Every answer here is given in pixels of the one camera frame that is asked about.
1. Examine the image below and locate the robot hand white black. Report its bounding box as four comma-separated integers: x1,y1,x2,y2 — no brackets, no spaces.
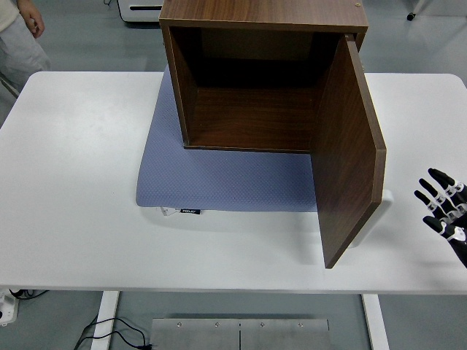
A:
414,167,467,269

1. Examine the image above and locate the brown wooden cabinet door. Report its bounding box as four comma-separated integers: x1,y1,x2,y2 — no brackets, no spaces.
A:
309,33,387,270

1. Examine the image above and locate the brown wooden cabinet body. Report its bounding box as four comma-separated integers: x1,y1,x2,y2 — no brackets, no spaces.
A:
159,0,369,152

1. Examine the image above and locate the white table leg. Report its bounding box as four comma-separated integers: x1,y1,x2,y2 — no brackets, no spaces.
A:
361,293,390,350
93,291,121,350

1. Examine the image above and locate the grey metal plate with screws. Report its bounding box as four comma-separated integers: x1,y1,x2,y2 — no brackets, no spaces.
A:
150,318,242,350
239,319,330,350

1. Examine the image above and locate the black caster wheel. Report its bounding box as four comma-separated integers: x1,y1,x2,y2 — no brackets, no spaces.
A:
406,0,428,22

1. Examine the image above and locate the blue-grey textured mat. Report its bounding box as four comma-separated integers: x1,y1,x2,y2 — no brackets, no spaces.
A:
135,69,319,214

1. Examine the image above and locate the white appliance with slot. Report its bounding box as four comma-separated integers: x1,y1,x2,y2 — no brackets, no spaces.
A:
117,0,165,24

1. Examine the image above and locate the white power box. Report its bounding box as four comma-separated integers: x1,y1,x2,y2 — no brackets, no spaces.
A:
0,289,20,326

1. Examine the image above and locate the person's hand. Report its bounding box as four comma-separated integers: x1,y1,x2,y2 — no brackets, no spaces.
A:
16,0,46,39

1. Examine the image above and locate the person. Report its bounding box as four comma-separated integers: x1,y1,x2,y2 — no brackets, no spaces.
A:
0,0,52,99

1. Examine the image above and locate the white door handle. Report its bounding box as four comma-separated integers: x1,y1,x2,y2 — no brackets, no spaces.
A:
348,189,396,249

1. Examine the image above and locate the black floor cable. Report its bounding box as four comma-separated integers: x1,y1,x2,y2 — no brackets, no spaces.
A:
72,317,155,350

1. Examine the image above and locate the thin black cable by power box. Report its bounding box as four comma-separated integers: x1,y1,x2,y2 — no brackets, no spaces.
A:
9,288,49,300

